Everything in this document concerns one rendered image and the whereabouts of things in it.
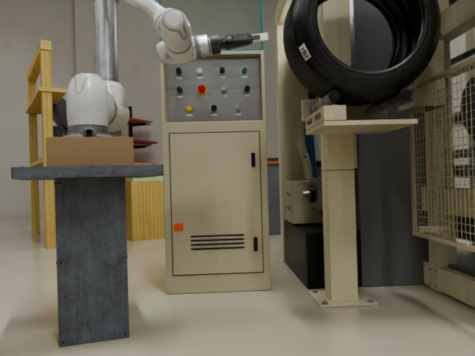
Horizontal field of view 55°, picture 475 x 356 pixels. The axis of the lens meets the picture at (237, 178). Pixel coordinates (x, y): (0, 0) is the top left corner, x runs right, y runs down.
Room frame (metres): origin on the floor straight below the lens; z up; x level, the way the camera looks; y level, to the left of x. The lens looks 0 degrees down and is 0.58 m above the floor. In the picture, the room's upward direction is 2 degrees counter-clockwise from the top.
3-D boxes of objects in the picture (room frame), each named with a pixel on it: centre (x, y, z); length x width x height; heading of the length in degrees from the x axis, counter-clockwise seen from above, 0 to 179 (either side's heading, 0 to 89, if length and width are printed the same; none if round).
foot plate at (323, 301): (2.18, -0.48, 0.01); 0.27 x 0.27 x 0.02; 3
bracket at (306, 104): (2.10, -0.51, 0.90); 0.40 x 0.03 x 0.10; 93
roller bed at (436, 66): (2.16, -0.88, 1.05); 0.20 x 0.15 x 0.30; 3
